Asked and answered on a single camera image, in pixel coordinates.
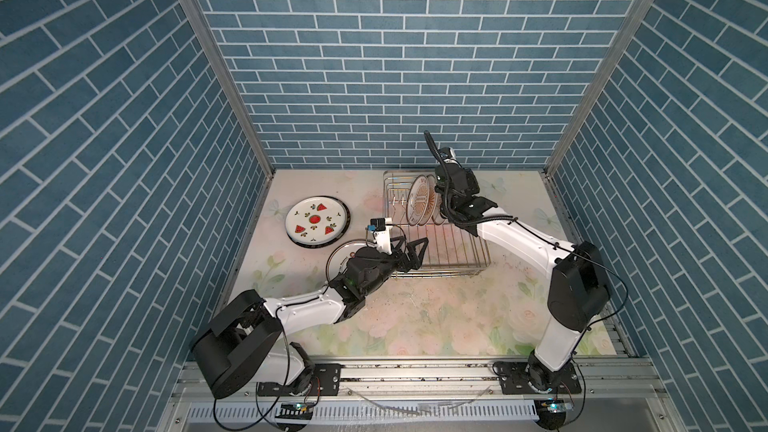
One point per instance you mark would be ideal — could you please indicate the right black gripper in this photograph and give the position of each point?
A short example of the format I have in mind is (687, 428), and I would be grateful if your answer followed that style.
(473, 187)

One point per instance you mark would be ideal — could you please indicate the silver wire dish rack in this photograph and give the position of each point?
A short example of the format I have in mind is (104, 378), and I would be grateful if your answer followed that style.
(451, 250)

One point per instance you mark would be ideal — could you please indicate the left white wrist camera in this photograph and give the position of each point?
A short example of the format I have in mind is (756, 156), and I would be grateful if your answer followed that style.
(380, 228)

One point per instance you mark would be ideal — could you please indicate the right green circuit board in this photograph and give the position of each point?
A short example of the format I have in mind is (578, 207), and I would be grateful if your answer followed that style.
(552, 410)

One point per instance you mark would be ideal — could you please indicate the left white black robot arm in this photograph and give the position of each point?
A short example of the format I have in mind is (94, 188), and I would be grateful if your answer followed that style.
(248, 339)

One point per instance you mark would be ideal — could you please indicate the red rim white plate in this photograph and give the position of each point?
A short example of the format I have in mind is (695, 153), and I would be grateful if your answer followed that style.
(421, 200)

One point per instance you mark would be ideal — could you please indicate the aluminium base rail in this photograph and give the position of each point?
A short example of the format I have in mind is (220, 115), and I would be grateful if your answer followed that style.
(608, 393)

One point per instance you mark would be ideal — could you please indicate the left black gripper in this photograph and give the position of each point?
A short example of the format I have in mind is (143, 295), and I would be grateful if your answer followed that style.
(412, 263)

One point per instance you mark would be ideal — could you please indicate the dark patterned rim plate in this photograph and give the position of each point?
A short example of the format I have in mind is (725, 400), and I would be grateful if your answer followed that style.
(345, 231)

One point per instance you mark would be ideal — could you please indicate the left green circuit board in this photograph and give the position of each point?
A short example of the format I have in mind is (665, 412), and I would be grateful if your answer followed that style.
(294, 411)

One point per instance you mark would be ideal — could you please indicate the green circuit board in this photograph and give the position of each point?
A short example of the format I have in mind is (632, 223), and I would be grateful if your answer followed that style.
(552, 410)
(294, 411)

